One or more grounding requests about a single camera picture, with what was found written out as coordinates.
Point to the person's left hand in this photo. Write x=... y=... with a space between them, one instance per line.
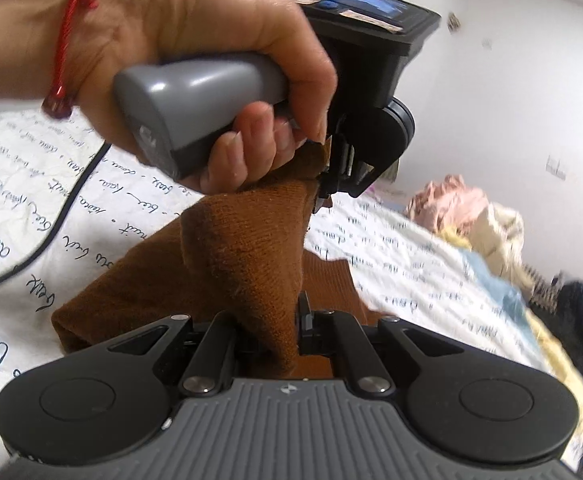
x=196 y=15

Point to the brown knit garment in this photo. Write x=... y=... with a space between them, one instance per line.
x=231 y=260

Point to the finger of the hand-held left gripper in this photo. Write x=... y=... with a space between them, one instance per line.
x=346 y=175

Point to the cream cloth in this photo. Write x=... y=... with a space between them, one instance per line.
x=501 y=235

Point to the dark blue garment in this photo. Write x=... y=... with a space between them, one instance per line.
x=566 y=355

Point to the white wall socket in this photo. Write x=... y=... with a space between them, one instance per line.
x=554 y=166

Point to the pink cloth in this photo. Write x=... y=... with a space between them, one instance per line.
x=449 y=202

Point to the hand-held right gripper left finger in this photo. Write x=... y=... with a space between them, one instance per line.
x=215 y=350

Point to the person's left forearm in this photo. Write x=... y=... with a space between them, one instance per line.
x=21 y=60

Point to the light blue cloth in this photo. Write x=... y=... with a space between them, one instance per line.
x=494 y=280

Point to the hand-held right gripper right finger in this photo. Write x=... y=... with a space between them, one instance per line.
x=305 y=327

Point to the white bedsheet with blue script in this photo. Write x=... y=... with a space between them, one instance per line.
x=421 y=270

